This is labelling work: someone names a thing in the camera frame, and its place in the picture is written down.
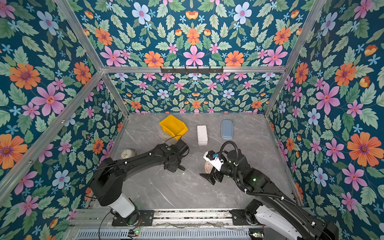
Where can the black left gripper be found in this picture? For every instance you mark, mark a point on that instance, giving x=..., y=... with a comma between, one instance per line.
x=170, y=167

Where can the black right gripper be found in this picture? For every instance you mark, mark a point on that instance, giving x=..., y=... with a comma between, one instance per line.
x=210, y=178

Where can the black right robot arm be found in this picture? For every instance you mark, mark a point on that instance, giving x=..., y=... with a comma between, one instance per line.
x=270, y=207

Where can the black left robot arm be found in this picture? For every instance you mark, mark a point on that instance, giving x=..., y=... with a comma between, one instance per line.
x=108, y=179

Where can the yellow plastic bin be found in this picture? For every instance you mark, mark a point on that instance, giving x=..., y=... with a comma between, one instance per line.
x=174, y=127

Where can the pink round clock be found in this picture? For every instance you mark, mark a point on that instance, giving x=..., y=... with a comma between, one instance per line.
x=208, y=167

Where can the white rectangular box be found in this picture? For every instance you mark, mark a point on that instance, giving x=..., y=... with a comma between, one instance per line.
x=202, y=134

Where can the small silver round clock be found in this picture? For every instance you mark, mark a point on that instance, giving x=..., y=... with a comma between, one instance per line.
x=128, y=153

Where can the blue glasses case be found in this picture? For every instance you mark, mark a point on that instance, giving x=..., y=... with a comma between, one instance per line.
x=227, y=129

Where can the white ribbed front panel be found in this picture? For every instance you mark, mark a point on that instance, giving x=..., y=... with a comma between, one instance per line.
x=164, y=234

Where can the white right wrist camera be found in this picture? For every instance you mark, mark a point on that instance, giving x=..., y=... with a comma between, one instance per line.
x=213, y=158

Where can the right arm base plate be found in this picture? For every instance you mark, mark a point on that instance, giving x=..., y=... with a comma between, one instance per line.
x=247, y=216

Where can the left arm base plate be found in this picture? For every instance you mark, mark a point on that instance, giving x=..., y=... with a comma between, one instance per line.
x=137, y=218

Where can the black hook rail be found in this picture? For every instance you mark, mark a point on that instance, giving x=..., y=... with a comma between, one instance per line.
x=192, y=70

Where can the aluminium front rail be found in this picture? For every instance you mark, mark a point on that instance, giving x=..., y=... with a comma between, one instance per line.
x=163, y=218

